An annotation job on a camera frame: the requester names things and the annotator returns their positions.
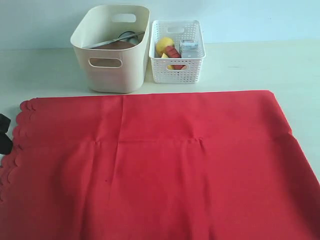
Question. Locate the yellow lemon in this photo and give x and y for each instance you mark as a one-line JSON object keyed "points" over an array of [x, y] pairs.
{"points": [[162, 44]]}

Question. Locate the blue white milk carton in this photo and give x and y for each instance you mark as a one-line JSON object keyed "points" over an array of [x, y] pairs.
{"points": [[188, 48]]}

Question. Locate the red tablecloth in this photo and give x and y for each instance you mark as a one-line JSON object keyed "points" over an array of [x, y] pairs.
{"points": [[171, 166]]}

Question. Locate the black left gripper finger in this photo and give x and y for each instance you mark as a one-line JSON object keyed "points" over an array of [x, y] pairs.
{"points": [[4, 123], [6, 144]]}

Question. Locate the metal table knife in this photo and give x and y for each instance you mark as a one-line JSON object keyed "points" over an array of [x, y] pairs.
{"points": [[99, 44]]}

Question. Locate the cream plastic tub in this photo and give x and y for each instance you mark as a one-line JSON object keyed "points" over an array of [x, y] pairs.
{"points": [[107, 22]]}

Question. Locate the yellow cheese wedge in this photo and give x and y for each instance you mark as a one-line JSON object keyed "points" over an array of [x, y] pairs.
{"points": [[169, 67]]}

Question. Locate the stainless steel cup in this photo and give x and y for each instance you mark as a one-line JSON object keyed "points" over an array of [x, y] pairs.
{"points": [[134, 40]]}

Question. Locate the red sausage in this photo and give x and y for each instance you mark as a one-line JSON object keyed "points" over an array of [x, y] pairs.
{"points": [[171, 52]]}

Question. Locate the brown clay plate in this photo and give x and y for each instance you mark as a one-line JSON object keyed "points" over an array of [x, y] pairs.
{"points": [[110, 62]]}

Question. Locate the white perforated plastic basket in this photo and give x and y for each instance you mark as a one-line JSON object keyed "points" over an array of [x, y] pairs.
{"points": [[177, 30]]}

